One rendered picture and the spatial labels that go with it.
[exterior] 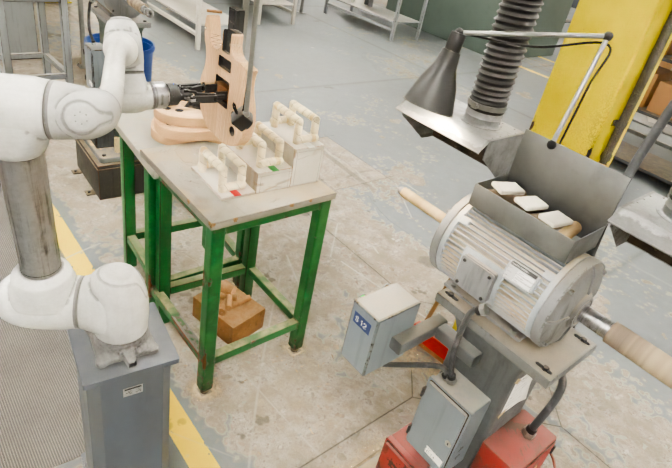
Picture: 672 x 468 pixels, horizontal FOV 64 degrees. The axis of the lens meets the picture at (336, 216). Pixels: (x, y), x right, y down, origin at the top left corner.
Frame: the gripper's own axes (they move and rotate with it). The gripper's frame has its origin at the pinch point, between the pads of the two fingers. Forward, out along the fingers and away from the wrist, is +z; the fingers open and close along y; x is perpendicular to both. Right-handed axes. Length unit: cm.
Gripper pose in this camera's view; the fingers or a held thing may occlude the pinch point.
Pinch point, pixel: (220, 91)
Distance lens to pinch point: 202.8
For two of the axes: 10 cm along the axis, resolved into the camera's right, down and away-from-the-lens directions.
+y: 6.0, 5.0, -6.2
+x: 1.8, -8.4, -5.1
